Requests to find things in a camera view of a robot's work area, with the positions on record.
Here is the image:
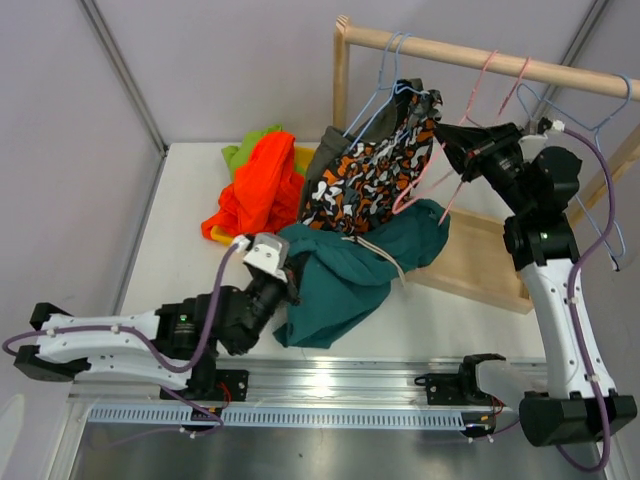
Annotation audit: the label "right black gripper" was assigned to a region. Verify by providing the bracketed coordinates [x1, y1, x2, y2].
[432, 123, 534, 216]

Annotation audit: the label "teal shorts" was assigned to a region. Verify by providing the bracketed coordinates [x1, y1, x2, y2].
[274, 199, 450, 349]

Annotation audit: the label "orange shorts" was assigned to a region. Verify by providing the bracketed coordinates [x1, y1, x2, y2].
[201, 131, 304, 240]

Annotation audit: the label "lime green shorts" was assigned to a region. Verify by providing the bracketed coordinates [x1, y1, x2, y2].
[221, 124, 283, 179]

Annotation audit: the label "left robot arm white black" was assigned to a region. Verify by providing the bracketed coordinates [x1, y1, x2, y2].
[2, 263, 301, 400]

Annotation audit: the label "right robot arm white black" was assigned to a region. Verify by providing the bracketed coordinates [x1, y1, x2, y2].
[435, 119, 637, 447]

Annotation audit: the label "camouflage patterned shorts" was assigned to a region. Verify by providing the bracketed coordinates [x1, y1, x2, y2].
[297, 89, 443, 234]

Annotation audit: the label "olive grey shorts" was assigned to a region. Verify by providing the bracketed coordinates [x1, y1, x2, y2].
[299, 103, 411, 208]

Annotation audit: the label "wooden clothes rack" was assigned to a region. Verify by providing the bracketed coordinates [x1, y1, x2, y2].
[333, 13, 640, 315]

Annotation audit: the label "yellow plastic tray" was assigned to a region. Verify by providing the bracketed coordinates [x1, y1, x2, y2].
[210, 145, 315, 246]

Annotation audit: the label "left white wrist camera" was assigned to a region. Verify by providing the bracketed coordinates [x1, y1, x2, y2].
[231, 232, 290, 283]

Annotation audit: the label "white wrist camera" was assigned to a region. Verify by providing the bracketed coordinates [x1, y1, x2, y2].
[518, 117, 565, 158]
[231, 232, 290, 283]

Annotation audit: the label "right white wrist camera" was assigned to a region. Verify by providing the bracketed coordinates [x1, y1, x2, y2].
[518, 117, 565, 158]

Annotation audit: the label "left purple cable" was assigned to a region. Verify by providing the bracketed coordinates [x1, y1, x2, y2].
[2, 247, 241, 374]

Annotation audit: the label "purple cable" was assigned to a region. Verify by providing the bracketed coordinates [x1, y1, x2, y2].
[492, 127, 626, 472]
[2, 247, 241, 374]

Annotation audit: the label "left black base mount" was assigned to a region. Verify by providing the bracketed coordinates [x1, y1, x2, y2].
[176, 369, 250, 402]

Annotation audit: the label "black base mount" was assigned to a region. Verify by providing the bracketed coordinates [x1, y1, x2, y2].
[414, 353, 506, 407]
[176, 369, 250, 402]

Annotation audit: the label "aluminium mounting rail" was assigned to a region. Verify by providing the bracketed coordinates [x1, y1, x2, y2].
[67, 355, 556, 405]

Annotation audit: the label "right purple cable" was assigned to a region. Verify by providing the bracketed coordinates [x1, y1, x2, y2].
[492, 127, 626, 472]

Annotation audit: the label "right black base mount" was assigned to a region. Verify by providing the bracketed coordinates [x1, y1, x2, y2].
[414, 353, 506, 407]

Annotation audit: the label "slotted cable duct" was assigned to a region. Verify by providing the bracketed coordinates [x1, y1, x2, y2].
[88, 404, 465, 431]

